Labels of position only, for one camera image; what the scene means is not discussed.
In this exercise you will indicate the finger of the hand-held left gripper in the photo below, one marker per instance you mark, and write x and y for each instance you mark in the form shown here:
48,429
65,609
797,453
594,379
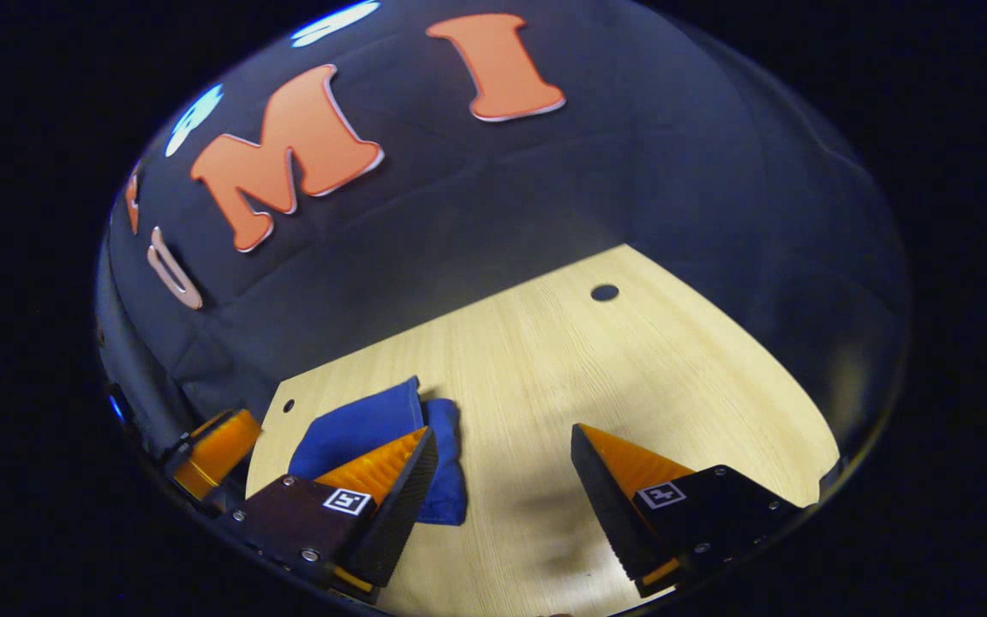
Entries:
218,450

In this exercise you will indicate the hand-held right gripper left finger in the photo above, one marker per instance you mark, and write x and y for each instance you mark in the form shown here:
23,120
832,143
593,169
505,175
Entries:
391,518

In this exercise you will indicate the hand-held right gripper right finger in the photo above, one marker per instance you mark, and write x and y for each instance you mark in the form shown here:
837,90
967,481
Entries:
609,506

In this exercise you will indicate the blue denim jeans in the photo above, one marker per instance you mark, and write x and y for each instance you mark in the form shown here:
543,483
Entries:
356,428

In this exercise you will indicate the black backdrop cloth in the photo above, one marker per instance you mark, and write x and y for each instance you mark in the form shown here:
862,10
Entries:
545,188

